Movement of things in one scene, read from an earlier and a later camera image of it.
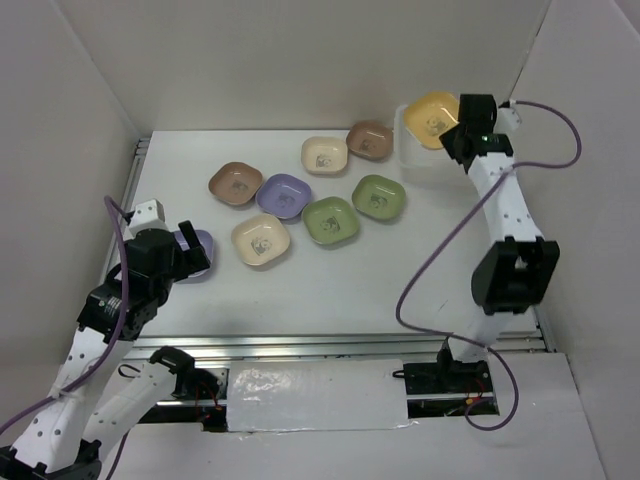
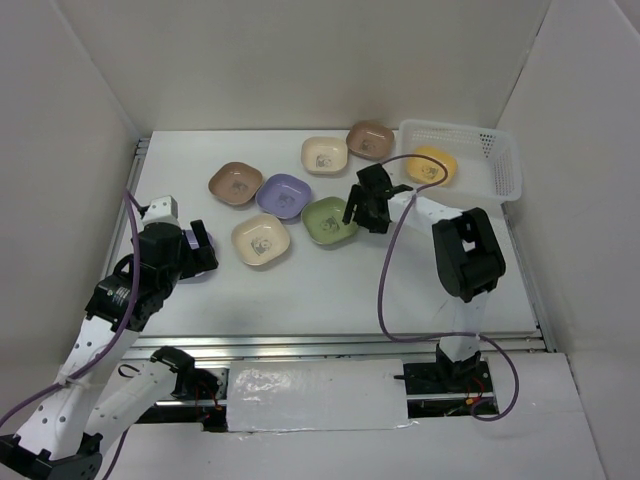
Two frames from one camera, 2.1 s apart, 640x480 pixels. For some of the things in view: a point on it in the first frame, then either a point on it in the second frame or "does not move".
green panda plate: x=330 y=220 does not move
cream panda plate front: x=260 y=238 does not move
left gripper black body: x=162 y=288 does not move
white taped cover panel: x=293 y=395 does not move
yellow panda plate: x=430 y=116 -> x=428 y=171
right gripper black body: x=449 y=140 -> x=365 y=215
